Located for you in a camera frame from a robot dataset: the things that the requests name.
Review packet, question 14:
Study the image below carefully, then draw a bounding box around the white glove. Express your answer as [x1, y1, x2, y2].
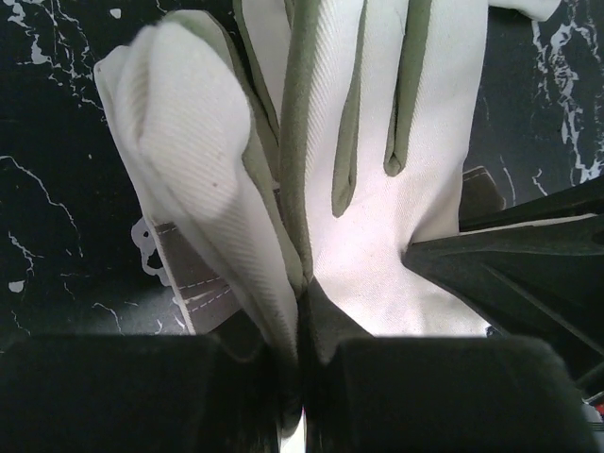
[93, 0, 562, 369]

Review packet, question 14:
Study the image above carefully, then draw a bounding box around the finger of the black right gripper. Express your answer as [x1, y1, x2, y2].
[403, 188, 603, 378]

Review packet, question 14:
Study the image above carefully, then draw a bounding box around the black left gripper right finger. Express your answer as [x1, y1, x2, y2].
[301, 283, 590, 452]

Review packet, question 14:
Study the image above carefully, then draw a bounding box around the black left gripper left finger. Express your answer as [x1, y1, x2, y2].
[1, 292, 301, 452]

